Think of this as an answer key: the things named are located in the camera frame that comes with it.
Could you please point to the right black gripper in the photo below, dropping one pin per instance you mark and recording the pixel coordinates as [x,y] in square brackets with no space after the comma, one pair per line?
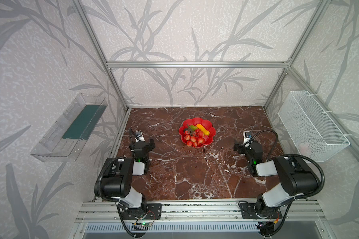
[243,146]

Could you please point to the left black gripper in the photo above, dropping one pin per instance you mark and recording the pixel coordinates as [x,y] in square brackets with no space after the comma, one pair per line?
[145,144]

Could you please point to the bunch of red fake cherries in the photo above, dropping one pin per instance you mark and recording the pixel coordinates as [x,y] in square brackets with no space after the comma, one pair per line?
[196,138]

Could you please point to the green yellow fake cucumber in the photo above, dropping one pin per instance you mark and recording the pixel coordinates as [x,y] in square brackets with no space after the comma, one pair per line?
[193,127]

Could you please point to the orange yellow fake squash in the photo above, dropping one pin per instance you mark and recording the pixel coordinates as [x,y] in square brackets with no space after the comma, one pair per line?
[203,129]

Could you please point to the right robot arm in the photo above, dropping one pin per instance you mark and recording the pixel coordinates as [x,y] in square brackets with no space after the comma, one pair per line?
[300,177]

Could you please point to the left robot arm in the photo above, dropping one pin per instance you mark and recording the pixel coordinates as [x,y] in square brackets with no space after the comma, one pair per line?
[114,183]

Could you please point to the red flower-shaped fruit bowl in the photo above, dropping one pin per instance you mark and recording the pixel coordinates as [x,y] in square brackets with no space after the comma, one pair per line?
[194,121]

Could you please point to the pink object in basket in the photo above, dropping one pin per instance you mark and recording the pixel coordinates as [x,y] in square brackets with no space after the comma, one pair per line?
[305,149]

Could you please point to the small green circuit board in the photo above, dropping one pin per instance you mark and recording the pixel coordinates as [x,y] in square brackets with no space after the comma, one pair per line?
[142,226]

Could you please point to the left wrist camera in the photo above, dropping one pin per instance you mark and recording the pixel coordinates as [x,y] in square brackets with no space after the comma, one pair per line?
[139,136]

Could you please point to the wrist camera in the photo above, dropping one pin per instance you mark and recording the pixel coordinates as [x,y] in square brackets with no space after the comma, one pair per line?
[139,136]
[247,136]

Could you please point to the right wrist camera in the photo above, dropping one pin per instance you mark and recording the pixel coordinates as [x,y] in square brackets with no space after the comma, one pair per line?
[247,136]

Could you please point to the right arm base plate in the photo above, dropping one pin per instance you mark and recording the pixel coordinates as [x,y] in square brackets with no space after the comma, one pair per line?
[259,211]

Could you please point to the white wire mesh basket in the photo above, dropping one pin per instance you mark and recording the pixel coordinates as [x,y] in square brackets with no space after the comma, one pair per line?
[306,121]

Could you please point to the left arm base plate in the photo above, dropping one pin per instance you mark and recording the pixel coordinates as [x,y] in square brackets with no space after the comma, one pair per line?
[150,211]

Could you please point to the clear acrylic wall shelf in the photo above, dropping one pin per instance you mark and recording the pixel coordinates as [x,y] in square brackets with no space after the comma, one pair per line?
[67,137]

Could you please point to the aluminium mounting rail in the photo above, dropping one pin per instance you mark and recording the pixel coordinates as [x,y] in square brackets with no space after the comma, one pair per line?
[214,210]

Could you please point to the aluminium frame crossbar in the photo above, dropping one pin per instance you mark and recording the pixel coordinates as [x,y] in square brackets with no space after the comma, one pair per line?
[196,64]

